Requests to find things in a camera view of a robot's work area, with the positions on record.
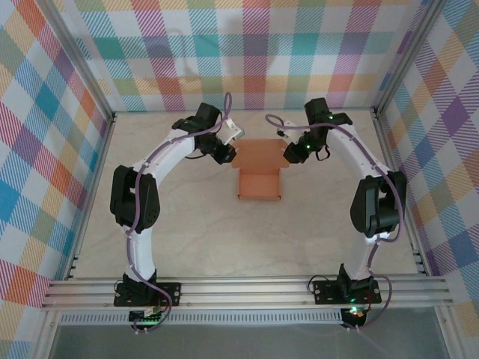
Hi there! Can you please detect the orange paper box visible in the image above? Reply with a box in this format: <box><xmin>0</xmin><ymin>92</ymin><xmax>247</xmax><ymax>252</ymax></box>
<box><xmin>231</xmin><ymin>138</ymin><xmax>292</xmax><ymax>202</ymax></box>

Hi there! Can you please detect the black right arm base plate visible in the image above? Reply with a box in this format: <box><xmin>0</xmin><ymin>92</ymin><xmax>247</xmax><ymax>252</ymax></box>
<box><xmin>312</xmin><ymin>278</ymin><xmax>382</xmax><ymax>304</ymax></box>

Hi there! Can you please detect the aluminium frame leg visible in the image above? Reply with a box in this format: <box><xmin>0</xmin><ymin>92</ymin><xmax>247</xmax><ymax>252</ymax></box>
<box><xmin>436</xmin><ymin>306</ymin><xmax>467</xmax><ymax>359</ymax></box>
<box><xmin>31</xmin><ymin>308</ymin><xmax>63</xmax><ymax>359</ymax></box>

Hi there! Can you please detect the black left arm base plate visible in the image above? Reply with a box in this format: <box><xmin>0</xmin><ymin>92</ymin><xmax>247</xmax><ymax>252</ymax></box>
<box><xmin>114</xmin><ymin>282</ymin><xmax>183</xmax><ymax>307</ymax></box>

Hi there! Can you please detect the aluminium table edge rail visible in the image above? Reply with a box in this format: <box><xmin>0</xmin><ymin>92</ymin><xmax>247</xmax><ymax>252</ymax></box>
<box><xmin>372</xmin><ymin>108</ymin><xmax>431</xmax><ymax>276</ymax></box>
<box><xmin>63</xmin><ymin>111</ymin><xmax>118</xmax><ymax>281</ymax></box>

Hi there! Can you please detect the aluminium frame post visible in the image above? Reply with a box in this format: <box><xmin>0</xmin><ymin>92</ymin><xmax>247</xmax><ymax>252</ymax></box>
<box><xmin>373</xmin><ymin>0</ymin><xmax>448</xmax><ymax>117</ymax></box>
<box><xmin>35</xmin><ymin>0</ymin><xmax>117</xmax><ymax>120</ymax></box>

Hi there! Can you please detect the aluminium mounting rail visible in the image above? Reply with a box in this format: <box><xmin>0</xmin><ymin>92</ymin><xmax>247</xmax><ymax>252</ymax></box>
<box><xmin>40</xmin><ymin>276</ymin><xmax>454</xmax><ymax>310</ymax></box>

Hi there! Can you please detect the slotted grey cable duct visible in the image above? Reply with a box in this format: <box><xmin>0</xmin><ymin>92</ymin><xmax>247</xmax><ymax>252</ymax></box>
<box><xmin>59</xmin><ymin>310</ymin><xmax>344</xmax><ymax>326</ymax></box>

